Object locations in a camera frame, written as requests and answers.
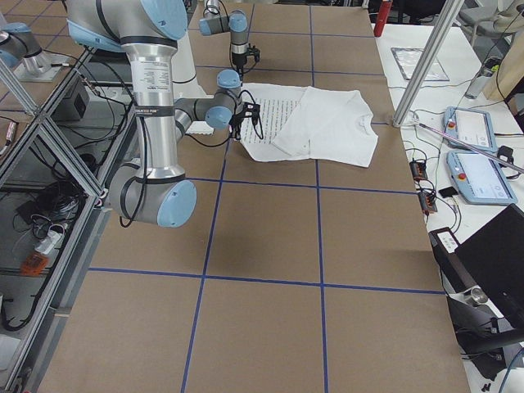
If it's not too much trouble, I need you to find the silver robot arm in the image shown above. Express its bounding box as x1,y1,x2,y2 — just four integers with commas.
199,1,260,79
67,1,260,228

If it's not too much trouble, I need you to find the white long-sleeve printed shirt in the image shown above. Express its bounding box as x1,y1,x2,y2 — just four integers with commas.
241,83,378,168

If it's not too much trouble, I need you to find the silver foil tray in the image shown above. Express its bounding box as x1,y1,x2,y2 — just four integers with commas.
390,47,449,82

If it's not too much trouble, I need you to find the orange device on floor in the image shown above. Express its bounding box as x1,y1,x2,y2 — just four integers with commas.
20,252,48,277

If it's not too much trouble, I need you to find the teach pendant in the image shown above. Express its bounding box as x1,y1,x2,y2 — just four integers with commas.
443,106,498,152
446,150,518,206

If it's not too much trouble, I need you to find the black laptop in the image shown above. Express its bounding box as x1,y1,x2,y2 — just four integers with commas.
429,204,523,328

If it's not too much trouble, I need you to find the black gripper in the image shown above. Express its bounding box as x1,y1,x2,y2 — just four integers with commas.
230,43,260,80
229,102,260,139

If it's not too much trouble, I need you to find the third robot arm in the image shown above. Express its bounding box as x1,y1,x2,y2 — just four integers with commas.
1,14,260,87

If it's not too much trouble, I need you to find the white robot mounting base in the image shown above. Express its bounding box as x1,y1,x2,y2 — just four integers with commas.
171,32,213,141

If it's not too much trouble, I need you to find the upper teach pendant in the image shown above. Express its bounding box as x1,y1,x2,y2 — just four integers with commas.
443,106,498,152

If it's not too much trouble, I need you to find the red bottle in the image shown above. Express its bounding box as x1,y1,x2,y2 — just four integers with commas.
373,0,393,38

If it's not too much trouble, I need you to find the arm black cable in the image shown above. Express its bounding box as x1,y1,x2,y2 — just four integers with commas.
118,89,265,228

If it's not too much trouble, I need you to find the aluminium frame post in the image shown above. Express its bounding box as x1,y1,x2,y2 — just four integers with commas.
392,0,464,127

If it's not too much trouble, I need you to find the grey water bottle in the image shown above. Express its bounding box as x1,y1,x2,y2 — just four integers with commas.
464,67,494,99

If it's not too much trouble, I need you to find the lower teach pendant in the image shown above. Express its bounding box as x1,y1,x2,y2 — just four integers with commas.
446,150,518,206

